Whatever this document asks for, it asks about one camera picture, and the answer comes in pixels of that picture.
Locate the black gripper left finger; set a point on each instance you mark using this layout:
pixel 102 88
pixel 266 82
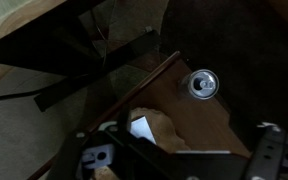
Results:
pixel 67 156

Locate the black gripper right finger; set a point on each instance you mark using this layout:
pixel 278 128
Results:
pixel 267 156

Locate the silver drink can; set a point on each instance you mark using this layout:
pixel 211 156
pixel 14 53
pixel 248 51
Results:
pixel 203 84

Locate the brown wooden coffee table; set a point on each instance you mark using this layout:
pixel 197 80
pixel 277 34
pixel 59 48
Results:
pixel 200 123

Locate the white paper slip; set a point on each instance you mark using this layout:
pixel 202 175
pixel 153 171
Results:
pixel 142 130

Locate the black metal table stand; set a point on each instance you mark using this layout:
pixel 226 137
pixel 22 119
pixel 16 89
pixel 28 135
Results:
pixel 50 50

